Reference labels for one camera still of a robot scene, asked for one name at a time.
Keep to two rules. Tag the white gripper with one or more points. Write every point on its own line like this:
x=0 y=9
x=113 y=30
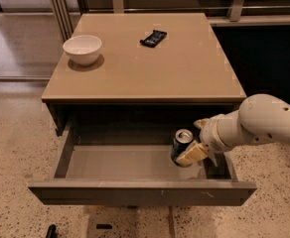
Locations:
x=212 y=134

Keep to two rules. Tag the blue pepsi can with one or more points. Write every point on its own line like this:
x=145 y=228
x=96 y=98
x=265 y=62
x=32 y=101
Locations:
x=182 y=139

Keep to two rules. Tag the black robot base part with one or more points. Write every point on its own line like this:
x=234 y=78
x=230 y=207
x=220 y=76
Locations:
x=52 y=231

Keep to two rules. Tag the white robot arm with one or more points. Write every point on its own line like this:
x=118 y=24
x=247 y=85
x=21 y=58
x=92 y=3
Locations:
x=260 y=119

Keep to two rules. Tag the tan cabinet counter unit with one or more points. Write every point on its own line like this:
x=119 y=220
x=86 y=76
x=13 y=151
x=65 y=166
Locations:
x=188 y=66

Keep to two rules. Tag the grey open top drawer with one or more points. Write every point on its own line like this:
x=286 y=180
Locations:
x=127 y=162

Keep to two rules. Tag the black snack bar wrapper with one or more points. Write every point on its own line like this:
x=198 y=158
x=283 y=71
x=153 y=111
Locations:
x=154 y=39

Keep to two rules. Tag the white ceramic bowl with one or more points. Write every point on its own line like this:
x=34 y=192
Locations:
x=83 y=50

